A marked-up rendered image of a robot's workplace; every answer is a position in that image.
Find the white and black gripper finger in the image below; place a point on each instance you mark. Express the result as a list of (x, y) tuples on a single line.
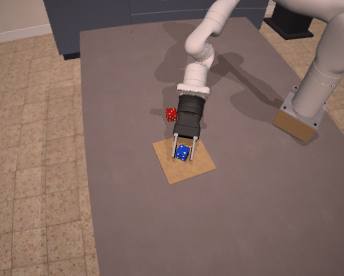
[(175, 144), (192, 148)]

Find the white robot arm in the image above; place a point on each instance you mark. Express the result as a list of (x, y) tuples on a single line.
[(325, 71)]

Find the blue die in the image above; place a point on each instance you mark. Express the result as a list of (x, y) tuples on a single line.
[(182, 152)]

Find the tan square mat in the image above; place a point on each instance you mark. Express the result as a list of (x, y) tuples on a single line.
[(177, 170)]

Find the red die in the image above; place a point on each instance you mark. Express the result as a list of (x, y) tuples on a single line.
[(171, 114)]

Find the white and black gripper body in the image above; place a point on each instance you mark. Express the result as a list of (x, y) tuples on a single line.
[(190, 108)]

